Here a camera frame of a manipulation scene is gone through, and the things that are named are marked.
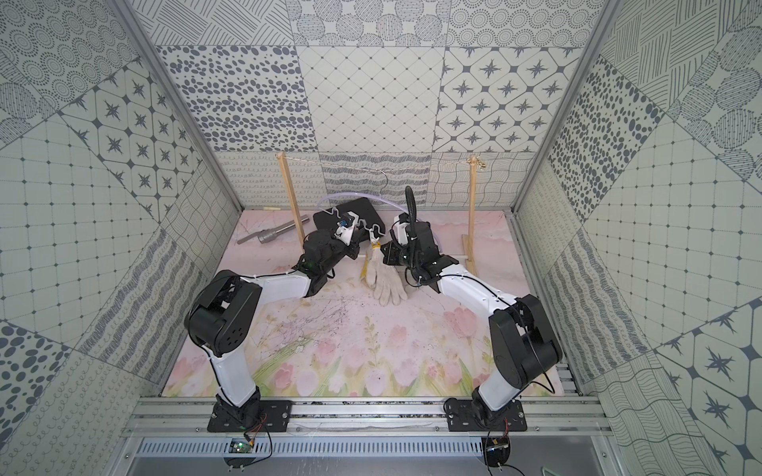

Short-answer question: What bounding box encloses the white work glove yellow cuff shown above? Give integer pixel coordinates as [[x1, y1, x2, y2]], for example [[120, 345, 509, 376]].
[[372, 252, 408, 305]]

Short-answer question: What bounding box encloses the yellow dotted work glove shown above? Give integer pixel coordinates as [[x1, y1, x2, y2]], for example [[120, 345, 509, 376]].
[[360, 241, 382, 289]]

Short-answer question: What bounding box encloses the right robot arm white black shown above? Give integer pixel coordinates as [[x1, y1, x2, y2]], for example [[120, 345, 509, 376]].
[[381, 213, 563, 424]]

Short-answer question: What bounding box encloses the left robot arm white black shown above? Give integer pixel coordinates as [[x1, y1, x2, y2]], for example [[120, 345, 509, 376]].
[[185, 226, 362, 428]]

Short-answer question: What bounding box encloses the black plastic tool case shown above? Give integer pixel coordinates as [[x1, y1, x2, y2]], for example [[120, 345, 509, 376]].
[[313, 198, 386, 243]]

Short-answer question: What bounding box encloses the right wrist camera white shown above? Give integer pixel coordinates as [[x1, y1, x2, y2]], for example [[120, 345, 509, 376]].
[[391, 217, 410, 247]]

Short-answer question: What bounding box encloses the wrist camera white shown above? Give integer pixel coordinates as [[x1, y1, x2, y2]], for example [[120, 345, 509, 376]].
[[333, 212, 359, 246], [391, 217, 410, 247]]

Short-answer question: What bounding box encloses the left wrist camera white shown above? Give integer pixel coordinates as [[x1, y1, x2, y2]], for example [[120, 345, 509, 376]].
[[333, 212, 359, 246]]

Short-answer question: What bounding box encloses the wooden drying rack frame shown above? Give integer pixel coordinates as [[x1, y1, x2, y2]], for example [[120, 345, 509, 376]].
[[276, 151, 485, 274]]

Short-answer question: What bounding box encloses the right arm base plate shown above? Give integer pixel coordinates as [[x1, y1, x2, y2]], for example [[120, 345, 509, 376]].
[[443, 398, 528, 434]]

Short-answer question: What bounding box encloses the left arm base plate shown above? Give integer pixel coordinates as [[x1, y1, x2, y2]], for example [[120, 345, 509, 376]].
[[206, 398, 293, 434]]

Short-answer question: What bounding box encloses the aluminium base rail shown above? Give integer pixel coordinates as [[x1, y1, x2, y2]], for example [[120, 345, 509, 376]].
[[122, 396, 613, 438]]

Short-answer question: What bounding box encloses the perforated cable tray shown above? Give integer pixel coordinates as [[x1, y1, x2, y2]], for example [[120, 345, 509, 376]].
[[136, 436, 482, 458]]

